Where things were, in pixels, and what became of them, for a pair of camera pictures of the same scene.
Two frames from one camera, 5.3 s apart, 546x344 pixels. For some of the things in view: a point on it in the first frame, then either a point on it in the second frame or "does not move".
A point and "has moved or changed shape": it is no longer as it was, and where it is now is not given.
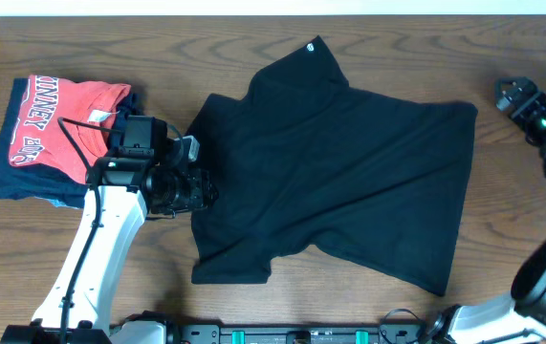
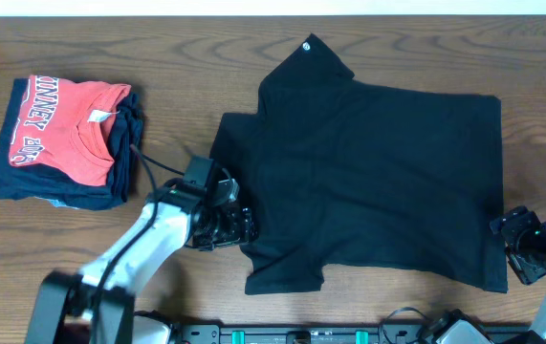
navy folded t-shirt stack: [53, 182] does not move
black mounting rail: [381, 334] does not move
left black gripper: [204, 189] -> [246, 225]
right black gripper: [522, 98] -> [509, 229]
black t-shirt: [304, 160] has moved or changed shape
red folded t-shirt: [38, 134] does not move
